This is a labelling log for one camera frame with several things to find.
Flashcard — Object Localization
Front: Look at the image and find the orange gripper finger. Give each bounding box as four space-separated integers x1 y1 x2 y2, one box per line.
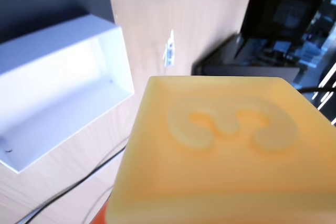
90 200 109 224

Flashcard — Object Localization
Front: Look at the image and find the yellow toy block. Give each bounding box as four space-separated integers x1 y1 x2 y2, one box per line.
105 75 336 224

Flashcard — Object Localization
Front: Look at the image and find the white open cardboard box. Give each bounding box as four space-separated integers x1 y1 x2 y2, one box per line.
0 13 135 174

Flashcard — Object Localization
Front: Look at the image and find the black box-shaped case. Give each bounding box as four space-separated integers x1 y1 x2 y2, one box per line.
191 33 300 83

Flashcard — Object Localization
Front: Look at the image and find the small white blue sticker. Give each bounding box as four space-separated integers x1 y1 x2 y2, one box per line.
162 29 176 67

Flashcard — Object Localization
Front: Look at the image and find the thin black cable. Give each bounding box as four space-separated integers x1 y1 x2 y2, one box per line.
83 188 114 224

